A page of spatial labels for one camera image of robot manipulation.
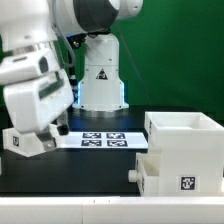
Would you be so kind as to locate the white drawer box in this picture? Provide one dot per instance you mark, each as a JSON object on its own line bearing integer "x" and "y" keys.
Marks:
{"x": 27, "y": 145}
{"x": 146, "y": 174}

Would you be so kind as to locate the black camera on stand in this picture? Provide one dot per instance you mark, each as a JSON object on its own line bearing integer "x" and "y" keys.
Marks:
{"x": 75, "y": 42}

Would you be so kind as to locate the white front rail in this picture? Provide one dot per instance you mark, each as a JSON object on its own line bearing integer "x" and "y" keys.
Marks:
{"x": 111, "y": 210}

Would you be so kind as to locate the large white drawer cabinet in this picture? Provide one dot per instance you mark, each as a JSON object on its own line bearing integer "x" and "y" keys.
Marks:
{"x": 190, "y": 146}

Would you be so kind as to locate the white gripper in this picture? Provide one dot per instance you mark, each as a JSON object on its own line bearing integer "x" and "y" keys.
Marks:
{"x": 34, "y": 104}

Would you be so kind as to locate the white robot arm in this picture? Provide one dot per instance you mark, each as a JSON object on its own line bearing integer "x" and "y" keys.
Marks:
{"x": 58, "y": 54}

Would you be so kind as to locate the white marker base plate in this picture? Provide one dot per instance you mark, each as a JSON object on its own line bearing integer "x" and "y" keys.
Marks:
{"x": 107, "y": 140}

